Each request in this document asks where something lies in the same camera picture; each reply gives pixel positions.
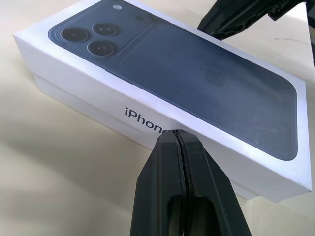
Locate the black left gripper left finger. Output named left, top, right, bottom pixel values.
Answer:
left=132, top=129, right=185, bottom=236

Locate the white phone box lid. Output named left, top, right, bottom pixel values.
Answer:
left=12, top=0, right=311, bottom=194

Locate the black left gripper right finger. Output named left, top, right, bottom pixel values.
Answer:
left=176, top=130, right=247, bottom=236

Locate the white phone box base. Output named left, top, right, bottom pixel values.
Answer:
left=32, top=72, right=286, bottom=204

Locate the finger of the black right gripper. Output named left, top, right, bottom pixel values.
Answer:
left=197, top=0, right=307, bottom=42

